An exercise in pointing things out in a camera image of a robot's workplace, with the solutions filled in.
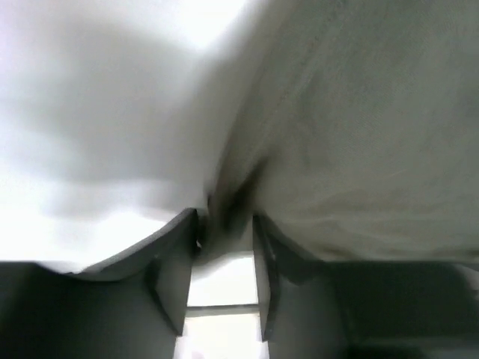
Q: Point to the aluminium front rail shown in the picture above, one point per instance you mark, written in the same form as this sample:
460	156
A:
222	310

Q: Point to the olive green shorts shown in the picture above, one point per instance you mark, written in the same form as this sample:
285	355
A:
359	136

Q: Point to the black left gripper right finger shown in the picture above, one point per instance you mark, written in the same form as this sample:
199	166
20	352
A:
361	309

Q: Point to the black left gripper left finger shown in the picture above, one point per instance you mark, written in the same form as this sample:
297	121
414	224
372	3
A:
132	305

